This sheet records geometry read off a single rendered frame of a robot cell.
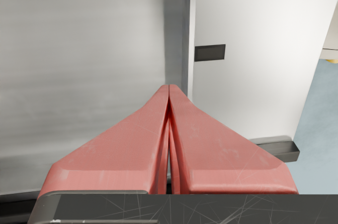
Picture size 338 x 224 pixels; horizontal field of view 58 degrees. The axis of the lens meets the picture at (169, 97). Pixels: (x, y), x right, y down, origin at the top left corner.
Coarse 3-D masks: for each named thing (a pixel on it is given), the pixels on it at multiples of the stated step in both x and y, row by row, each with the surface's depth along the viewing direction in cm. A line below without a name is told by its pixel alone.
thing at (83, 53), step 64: (0, 0) 24; (64, 0) 24; (128, 0) 25; (192, 0) 22; (0, 64) 27; (64, 64) 28; (128, 64) 29; (192, 64) 26; (0, 128) 31; (64, 128) 32; (0, 192) 32
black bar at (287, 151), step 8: (264, 144) 38; (272, 144) 38; (280, 144) 38; (288, 144) 38; (272, 152) 37; (280, 152) 37; (288, 152) 37; (296, 152) 37; (288, 160) 37; (296, 160) 38; (24, 192) 34
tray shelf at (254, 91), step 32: (224, 0) 26; (256, 0) 27; (288, 0) 27; (320, 0) 27; (224, 32) 28; (256, 32) 29; (288, 32) 29; (320, 32) 29; (224, 64) 30; (256, 64) 31; (288, 64) 31; (192, 96) 32; (224, 96) 33; (256, 96) 33; (288, 96) 34; (256, 128) 36; (288, 128) 37; (32, 192) 38
